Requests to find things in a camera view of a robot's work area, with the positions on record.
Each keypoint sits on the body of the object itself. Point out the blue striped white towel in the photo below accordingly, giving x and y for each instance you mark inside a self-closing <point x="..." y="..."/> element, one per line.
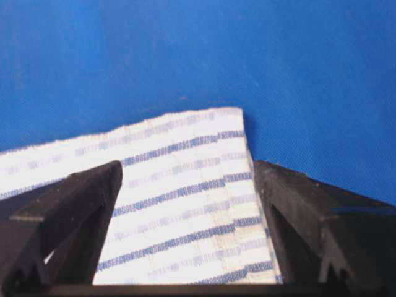
<point x="187" y="211"/>

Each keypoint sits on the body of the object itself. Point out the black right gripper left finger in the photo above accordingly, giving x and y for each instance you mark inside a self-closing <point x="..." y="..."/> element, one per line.
<point x="54" y="234"/>

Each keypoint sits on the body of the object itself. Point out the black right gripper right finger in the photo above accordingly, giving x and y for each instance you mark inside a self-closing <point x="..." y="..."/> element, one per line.
<point x="326" y="235"/>

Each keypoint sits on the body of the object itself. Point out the blue table cloth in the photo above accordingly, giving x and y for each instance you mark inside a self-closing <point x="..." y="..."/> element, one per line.
<point x="316" y="79"/>

